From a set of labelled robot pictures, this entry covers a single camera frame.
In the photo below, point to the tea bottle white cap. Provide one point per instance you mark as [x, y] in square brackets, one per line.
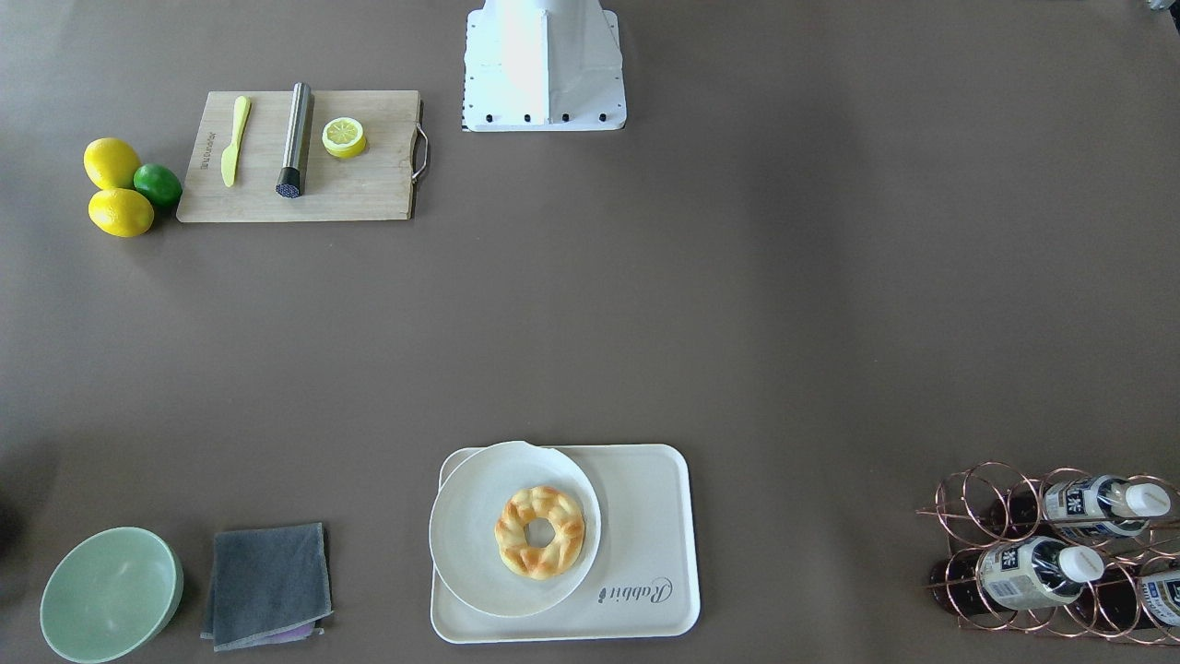
[1032, 574]

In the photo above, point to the cream serving tray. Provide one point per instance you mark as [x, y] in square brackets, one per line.
[643, 581]

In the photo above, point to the glazed braided donut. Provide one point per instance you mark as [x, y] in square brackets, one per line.
[527, 506]

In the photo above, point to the white round plate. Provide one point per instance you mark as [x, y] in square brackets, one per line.
[468, 506]

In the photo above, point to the wooden cutting board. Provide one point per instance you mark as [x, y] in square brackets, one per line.
[375, 186]

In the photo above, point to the halved lemon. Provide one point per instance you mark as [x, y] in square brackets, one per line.
[344, 137]

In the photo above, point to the steel muddler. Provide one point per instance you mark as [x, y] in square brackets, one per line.
[289, 181]

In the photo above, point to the grey folded cloth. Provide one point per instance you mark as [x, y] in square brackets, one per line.
[268, 586]

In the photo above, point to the yellow plastic knife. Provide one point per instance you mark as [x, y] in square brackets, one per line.
[229, 160]

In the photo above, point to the green lime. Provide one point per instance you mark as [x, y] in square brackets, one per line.
[160, 185]

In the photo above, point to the yellow lemon near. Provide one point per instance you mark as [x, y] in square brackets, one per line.
[121, 212]

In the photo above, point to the yellow lemon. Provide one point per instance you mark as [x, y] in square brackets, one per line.
[111, 163]
[121, 212]

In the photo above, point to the yellow lemon far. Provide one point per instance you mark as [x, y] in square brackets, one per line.
[111, 163]

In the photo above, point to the mint green bowl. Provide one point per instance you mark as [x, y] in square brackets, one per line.
[110, 595]

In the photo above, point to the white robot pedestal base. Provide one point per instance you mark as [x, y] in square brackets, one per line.
[535, 66]

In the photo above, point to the copper wire bottle rack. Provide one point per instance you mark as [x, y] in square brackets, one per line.
[965, 504]

